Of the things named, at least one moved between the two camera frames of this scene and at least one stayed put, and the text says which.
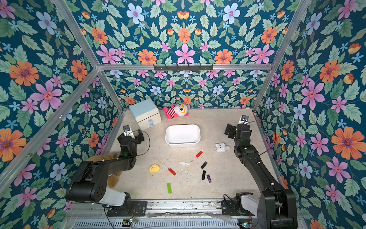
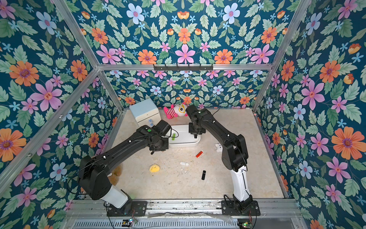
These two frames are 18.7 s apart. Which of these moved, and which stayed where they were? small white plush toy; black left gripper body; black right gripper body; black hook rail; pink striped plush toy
Moved: black right gripper body; black left gripper body
Stayed: small white plush toy; black hook rail; pink striped plush toy
